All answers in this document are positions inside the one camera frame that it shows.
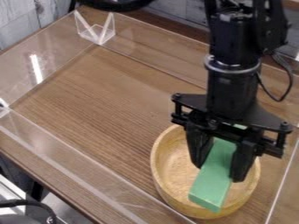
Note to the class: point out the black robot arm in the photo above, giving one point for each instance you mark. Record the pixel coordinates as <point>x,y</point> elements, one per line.
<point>245,30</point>

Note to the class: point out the light wooden bowl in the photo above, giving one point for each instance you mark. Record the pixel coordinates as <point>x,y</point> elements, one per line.
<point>173,174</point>

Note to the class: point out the green rectangular block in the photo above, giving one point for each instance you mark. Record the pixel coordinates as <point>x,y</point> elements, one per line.
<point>211,185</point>

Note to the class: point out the black metal bracket with bolt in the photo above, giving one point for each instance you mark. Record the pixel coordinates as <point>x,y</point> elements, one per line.
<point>41,213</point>

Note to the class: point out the clear acrylic enclosure wall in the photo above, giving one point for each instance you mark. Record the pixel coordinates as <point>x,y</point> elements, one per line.
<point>85,106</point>

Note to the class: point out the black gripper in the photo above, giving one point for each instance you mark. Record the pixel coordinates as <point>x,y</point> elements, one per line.
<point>228,113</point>

